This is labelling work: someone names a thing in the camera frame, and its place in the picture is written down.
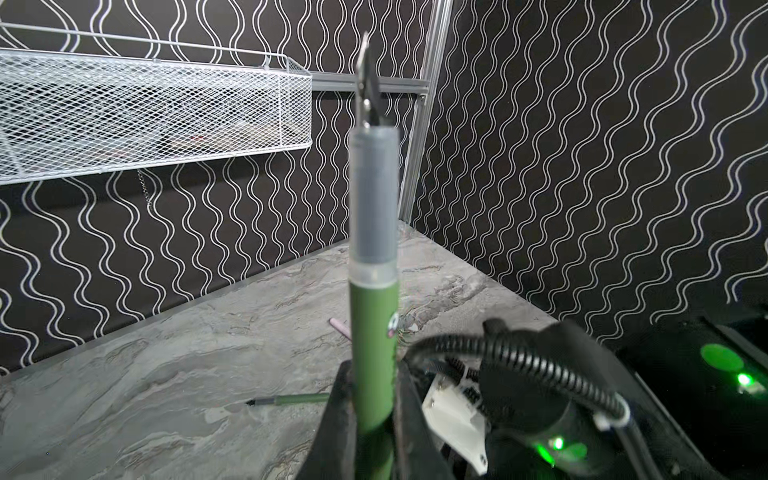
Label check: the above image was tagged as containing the white wire mesh basket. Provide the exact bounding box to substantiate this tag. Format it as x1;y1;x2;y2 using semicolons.
1;22;313;185

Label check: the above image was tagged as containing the dark green pen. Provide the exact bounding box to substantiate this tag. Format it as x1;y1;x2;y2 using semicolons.
245;393;330;406
348;34;399;479

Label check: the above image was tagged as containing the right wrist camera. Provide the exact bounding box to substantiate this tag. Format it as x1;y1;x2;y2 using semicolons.
422;374;488;476

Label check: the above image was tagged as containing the pink pen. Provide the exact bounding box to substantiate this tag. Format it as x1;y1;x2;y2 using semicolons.
328;318;352;340

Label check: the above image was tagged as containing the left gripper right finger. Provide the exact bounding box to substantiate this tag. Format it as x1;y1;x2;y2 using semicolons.
392;362;454;479

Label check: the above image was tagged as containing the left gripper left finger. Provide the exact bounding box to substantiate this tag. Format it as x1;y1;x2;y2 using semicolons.
296;360;357;480

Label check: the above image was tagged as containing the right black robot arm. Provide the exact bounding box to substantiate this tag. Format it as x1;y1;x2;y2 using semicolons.
406;304;767;479

